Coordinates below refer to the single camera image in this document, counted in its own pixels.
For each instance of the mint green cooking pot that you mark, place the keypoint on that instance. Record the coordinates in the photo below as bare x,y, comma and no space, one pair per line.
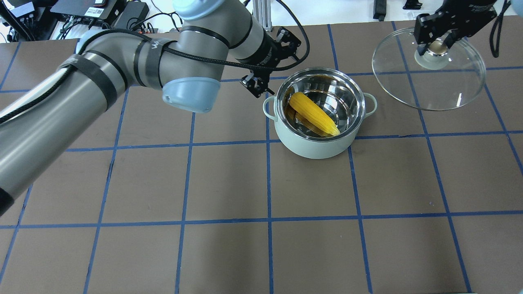
338,96

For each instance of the aluminium frame post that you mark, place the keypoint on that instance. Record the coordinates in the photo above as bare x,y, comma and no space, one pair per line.
262,12

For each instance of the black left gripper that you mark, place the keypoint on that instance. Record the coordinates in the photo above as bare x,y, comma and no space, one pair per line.
266,53

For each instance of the yellow corn cob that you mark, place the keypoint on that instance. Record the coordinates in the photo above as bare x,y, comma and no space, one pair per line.
312,116

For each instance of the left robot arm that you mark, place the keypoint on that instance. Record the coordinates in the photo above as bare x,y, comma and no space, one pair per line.
38,127

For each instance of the black power adapter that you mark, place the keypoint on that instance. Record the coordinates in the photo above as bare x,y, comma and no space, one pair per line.
133,12

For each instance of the glass pot lid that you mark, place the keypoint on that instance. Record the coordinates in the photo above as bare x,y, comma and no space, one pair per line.
431,78

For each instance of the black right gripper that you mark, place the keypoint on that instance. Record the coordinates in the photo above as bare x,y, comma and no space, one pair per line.
470,12

